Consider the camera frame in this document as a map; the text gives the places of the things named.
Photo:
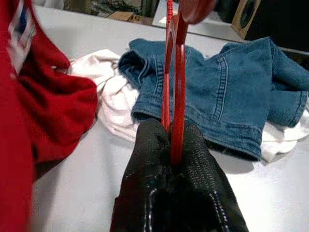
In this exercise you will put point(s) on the brown cardboard box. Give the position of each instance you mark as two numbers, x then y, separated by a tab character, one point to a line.
125	17

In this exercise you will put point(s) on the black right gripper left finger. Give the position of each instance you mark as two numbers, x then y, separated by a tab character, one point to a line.
144	174

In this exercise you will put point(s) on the white office table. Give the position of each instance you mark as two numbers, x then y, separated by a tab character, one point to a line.
212	26

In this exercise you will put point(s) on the red printed t-shirt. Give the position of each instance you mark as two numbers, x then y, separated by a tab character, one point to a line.
48	108

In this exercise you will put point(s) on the white t-shirt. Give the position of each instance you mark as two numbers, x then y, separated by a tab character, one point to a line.
116	96

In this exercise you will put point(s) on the wooden black loudspeaker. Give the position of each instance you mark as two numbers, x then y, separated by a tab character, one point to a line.
277	19

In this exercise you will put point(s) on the blue denim jacket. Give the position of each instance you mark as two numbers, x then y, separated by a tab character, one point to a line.
217	96

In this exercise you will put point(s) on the red plastic clothes hanger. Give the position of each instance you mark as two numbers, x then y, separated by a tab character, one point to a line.
179	96

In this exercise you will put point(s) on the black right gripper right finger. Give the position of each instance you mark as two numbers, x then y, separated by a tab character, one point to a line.
205	188

